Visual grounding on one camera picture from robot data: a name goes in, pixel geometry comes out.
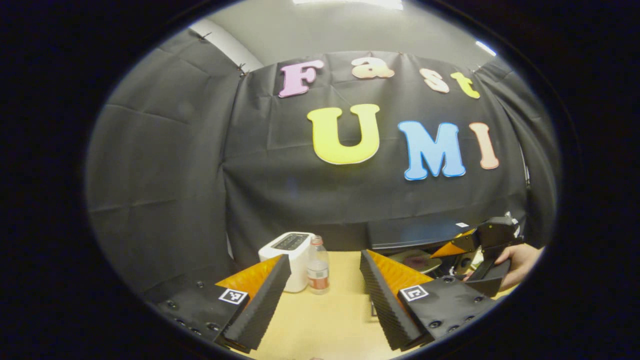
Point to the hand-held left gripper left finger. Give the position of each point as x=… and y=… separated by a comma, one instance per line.
x=262, y=305

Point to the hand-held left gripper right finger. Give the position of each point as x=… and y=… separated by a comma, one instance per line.
x=385, y=305

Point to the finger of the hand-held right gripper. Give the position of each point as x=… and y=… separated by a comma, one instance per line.
x=450, y=248

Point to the round plate with food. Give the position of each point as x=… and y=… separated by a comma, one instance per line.
x=415, y=260

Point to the black electric oven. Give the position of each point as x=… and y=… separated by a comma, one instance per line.
x=415, y=234

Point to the white toaster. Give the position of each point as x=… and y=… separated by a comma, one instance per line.
x=292, y=250

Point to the clear plastic bottle red label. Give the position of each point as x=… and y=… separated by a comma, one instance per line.
x=318, y=270

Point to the black backdrop cloth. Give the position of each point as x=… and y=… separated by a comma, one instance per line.
x=175, y=175

